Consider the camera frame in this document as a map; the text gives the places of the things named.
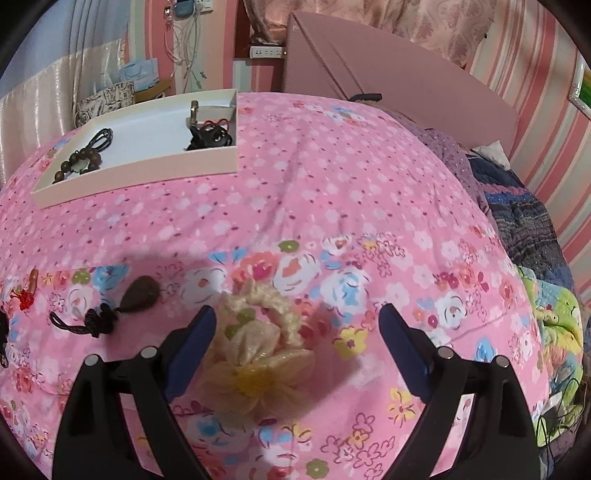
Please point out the pink patterned curtain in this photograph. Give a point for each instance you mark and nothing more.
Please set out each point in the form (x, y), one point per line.
(369, 23)

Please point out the white shallow tray box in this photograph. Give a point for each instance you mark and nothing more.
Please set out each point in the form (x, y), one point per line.
(147, 138)

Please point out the black and white patterned bag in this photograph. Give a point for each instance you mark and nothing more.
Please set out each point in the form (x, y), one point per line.
(104, 104)

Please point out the black scrunchie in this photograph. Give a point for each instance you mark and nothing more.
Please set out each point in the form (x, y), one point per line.
(2, 332)

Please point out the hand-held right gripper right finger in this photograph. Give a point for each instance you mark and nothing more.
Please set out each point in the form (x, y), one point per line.
(406, 355)

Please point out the beige flower scrunchie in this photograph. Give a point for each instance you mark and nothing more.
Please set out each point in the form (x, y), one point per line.
(258, 350)

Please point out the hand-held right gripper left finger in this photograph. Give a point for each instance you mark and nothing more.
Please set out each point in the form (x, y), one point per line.
(191, 353)

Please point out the white pillow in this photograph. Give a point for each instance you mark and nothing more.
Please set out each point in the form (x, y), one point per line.
(491, 152)

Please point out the pink headboard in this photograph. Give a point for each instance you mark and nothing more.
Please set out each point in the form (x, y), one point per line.
(406, 78)

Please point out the pink floral bed sheet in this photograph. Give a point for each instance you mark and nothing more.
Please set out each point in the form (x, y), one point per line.
(346, 207)

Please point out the light blue gift bag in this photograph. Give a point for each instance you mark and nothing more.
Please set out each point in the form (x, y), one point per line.
(138, 74)

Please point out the wooden bedside stand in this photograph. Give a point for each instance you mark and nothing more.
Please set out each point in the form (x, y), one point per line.
(154, 90)

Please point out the framed wall picture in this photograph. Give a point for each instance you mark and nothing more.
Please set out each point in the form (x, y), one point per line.
(582, 85)

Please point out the purple dotted pillow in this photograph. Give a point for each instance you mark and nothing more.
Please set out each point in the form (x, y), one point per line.
(438, 147)

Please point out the blue charger device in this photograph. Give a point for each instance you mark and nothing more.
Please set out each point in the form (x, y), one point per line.
(185, 8)

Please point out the white power strip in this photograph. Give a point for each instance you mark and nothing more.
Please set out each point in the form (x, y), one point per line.
(265, 51)

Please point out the dark striped quilt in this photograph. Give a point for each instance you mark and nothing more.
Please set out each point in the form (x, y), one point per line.
(521, 217)

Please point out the white satin curtain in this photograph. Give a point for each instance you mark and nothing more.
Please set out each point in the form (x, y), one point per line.
(41, 101)

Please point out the green cartoon blanket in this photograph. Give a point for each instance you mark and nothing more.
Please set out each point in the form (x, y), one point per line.
(558, 332)

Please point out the white wall socket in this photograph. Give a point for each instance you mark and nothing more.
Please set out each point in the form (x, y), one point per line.
(205, 4)

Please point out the wristwatch with beige band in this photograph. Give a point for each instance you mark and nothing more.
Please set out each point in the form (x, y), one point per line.
(210, 111)

